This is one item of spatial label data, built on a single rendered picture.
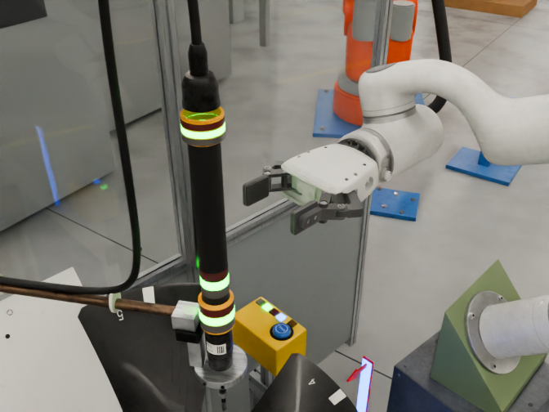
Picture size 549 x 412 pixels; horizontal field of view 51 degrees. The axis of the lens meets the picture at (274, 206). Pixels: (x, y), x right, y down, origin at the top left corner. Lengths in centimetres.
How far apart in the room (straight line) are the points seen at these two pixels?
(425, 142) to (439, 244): 268
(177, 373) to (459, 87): 57
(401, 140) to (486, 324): 68
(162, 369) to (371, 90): 51
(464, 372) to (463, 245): 218
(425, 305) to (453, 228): 76
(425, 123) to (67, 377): 75
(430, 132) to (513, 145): 13
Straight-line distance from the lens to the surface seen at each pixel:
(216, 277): 66
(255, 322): 137
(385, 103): 81
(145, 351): 92
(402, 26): 450
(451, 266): 337
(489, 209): 394
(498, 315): 138
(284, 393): 107
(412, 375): 149
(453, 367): 143
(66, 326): 112
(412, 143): 83
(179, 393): 91
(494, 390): 143
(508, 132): 78
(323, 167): 73
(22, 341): 110
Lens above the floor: 204
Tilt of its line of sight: 33 degrees down
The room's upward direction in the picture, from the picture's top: straight up
